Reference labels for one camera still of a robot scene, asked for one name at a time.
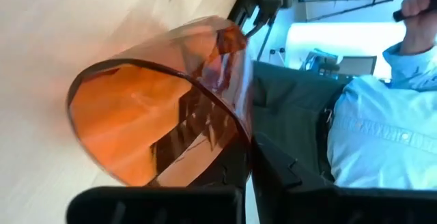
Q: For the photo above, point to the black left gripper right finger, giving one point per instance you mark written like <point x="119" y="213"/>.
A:
<point x="307" y="203"/>

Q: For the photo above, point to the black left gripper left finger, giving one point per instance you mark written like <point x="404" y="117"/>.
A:
<point x="153" y="207"/>

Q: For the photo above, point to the red faceted translucent cup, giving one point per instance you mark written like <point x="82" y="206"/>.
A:
<point x="119" y="114"/>

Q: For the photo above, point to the person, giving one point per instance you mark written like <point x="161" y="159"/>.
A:
<point x="375" y="132"/>

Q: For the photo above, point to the thin black rod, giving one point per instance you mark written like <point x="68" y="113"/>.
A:
<point x="348" y="9"/>

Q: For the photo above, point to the person's hand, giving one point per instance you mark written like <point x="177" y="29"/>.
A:
<point x="420" y="22"/>

